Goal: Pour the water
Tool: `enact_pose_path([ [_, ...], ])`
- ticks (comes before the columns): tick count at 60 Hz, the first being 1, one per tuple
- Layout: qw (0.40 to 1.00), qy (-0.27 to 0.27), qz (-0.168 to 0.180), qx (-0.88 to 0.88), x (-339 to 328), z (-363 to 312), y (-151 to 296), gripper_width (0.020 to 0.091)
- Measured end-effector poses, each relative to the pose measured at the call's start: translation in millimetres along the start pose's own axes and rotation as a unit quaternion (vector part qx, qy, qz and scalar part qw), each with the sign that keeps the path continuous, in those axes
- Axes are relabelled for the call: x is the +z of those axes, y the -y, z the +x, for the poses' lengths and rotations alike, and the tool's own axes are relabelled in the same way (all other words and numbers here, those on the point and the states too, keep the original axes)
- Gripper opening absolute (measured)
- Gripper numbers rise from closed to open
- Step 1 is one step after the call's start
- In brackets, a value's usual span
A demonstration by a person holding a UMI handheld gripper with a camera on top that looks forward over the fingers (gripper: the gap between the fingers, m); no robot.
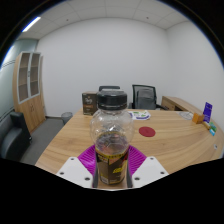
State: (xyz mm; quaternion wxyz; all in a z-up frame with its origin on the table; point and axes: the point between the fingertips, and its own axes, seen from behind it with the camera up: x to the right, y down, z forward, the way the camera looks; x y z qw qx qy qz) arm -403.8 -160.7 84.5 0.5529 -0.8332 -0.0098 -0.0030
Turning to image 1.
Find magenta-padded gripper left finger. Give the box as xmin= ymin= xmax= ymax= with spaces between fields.
xmin=55 ymin=144 xmax=98 ymax=189

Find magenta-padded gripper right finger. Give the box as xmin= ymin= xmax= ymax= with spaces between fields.
xmin=127 ymin=144 xmax=170 ymax=189

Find clear black-capped drink bottle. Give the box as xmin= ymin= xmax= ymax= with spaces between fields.
xmin=89 ymin=89 xmax=135 ymax=186

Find flat round red coaster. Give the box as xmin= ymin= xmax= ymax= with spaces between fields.
xmin=138 ymin=126 xmax=157 ymax=138

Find grey waste bin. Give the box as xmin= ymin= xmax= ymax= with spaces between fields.
xmin=60 ymin=111 xmax=74 ymax=126

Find round grey paper disc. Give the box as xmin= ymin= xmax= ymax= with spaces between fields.
xmin=179 ymin=111 xmax=194 ymax=121

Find tall brown carton box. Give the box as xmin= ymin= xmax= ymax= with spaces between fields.
xmin=81 ymin=91 xmax=99 ymax=116

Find small orange box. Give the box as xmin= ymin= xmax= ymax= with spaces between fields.
xmin=191 ymin=112 xmax=205 ymax=125

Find black leather sofa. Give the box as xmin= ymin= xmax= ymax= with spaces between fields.
xmin=0 ymin=111 xmax=33 ymax=161

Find grey backpack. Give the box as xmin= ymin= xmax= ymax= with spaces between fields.
xmin=135 ymin=87 xmax=157 ymax=110

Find wooden side desk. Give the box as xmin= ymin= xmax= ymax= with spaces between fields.
xmin=160 ymin=95 xmax=204 ymax=116

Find wooden cabinet with glass doors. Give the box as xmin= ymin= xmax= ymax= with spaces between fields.
xmin=12 ymin=51 xmax=47 ymax=134

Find purple standing sign card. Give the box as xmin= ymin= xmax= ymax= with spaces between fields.
xmin=202 ymin=101 xmax=213 ymax=124

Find black solid-back office chair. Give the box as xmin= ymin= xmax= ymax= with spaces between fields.
xmin=98 ymin=85 xmax=121 ymax=92

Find ceiling strip light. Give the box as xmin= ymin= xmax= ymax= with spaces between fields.
xmin=21 ymin=16 xmax=42 ymax=33

